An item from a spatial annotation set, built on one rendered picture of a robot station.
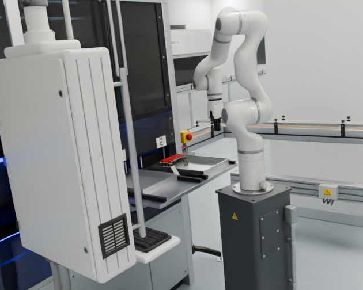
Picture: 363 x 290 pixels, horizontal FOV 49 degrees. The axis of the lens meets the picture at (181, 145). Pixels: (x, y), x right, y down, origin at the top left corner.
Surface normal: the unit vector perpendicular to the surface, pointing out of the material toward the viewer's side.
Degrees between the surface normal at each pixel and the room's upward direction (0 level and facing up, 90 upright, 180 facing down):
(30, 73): 90
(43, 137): 90
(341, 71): 90
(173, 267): 90
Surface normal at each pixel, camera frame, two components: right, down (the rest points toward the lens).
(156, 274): 0.80, 0.06
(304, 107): -0.59, 0.23
